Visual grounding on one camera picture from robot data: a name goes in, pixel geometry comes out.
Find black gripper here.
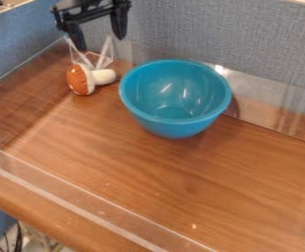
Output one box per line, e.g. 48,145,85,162
50,0,130,51

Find clear acrylic tray barrier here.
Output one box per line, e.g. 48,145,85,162
0,41,305,252

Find brown and white toy mushroom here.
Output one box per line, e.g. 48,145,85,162
65,64,116,95

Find black cables under table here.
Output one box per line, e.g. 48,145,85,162
0,220,25,252

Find blue plastic bowl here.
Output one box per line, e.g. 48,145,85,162
117,59,232,139

